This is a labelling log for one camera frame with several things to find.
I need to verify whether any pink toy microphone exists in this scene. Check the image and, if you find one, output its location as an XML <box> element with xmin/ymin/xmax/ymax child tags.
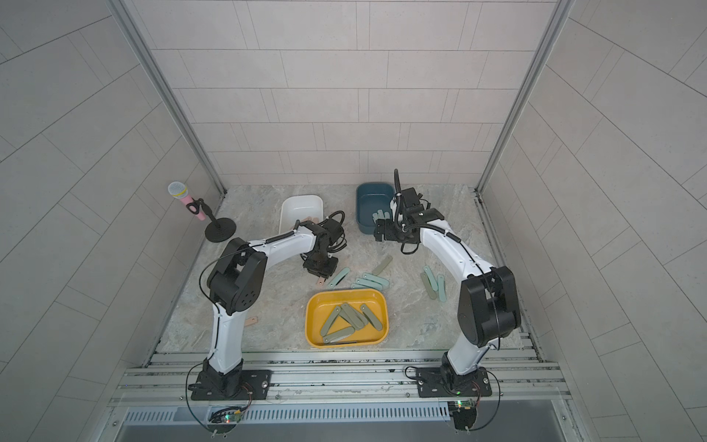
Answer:
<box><xmin>168</xmin><ymin>182</ymin><xmax>206</xmax><ymax>221</ymax></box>

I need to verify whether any mint folding knife far right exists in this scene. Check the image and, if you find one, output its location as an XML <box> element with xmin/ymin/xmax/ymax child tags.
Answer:
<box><xmin>423</xmin><ymin>265</ymin><xmax>438</xmax><ymax>293</ymax></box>

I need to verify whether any white storage box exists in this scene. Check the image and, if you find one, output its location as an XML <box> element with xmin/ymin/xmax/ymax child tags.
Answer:
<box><xmin>279</xmin><ymin>195</ymin><xmax>324</xmax><ymax>233</ymax></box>

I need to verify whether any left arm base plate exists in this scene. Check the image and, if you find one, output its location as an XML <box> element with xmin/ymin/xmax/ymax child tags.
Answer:
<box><xmin>187</xmin><ymin>366</ymin><xmax>272</xmax><ymax>401</ymax></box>

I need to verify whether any dark teal storage box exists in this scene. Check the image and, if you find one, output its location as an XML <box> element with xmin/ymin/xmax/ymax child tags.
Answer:
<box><xmin>355</xmin><ymin>182</ymin><xmax>394</xmax><ymax>235</ymax></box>

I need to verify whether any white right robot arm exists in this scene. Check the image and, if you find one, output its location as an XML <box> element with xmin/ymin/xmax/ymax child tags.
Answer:
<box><xmin>374</xmin><ymin>183</ymin><xmax>521</xmax><ymax>379</ymax></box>

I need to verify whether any black microphone stand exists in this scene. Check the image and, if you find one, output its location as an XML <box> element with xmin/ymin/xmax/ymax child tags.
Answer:
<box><xmin>187</xmin><ymin>199</ymin><xmax>237</xmax><ymax>243</ymax></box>

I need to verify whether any mint folding knife upper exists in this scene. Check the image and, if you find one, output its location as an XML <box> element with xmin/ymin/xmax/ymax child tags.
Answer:
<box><xmin>363</xmin><ymin>273</ymin><xmax>390</xmax><ymax>287</ymax></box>

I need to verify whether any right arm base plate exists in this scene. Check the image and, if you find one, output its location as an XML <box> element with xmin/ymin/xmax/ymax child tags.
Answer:
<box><xmin>405</xmin><ymin>366</ymin><xmax>493</xmax><ymax>398</ymax></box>

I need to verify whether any mint folding knife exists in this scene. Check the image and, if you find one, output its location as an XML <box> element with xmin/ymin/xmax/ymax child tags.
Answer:
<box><xmin>352</xmin><ymin>278</ymin><xmax>385</xmax><ymax>291</ymax></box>
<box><xmin>363</xmin><ymin>273</ymin><xmax>390</xmax><ymax>287</ymax></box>
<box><xmin>423</xmin><ymin>265</ymin><xmax>438</xmax><ymax>293</ymax></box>
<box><xmin>328</xmin><ymin>267</ymin><xmax>350</xmax><ymax>287</ymax></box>

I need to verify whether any olive folding knife far right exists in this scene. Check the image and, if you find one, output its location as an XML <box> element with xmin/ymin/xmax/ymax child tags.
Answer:
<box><xmin>420</xmin><ymin>272</ymin><xmax>438</xmax><ymax>300</ymax></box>

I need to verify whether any olive folding knife long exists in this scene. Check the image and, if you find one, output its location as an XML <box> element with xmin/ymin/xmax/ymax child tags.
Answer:
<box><xmin>371</xmin><ymin>255</ymin><xmax>393</xmax><ymax>276</ymax></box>

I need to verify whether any mint folding knife middle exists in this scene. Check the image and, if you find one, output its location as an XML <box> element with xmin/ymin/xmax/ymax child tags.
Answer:
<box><xmin>352</xmin><ymin>278</ymin><xmax>385</xmax><ymax>291</ymax></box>

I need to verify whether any yellow storage box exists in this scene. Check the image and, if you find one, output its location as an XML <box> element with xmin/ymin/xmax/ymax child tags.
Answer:
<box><xmin>305</xmin><ymin>288</ymin><xmax>390</xmax><ymax>348</ymax></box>

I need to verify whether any mint folding knife centre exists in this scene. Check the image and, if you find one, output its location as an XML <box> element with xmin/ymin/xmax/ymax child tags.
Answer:
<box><xmin>328</xmin><ymin>267</ymin><xmax>350</xmax><ymax>287</ymax></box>

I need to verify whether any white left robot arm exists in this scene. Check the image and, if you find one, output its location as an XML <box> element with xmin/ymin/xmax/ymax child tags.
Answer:
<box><xmin>206</xmin><ymin>211</ymin><xmax>346</xmax><ymax>375</ymax></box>

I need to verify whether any mint knife far right edge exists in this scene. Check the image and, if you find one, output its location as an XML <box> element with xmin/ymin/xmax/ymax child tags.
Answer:
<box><xmin>437</xmin><ymin>274</ymin><xmax>447</xmax><ymax>303</ymax></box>

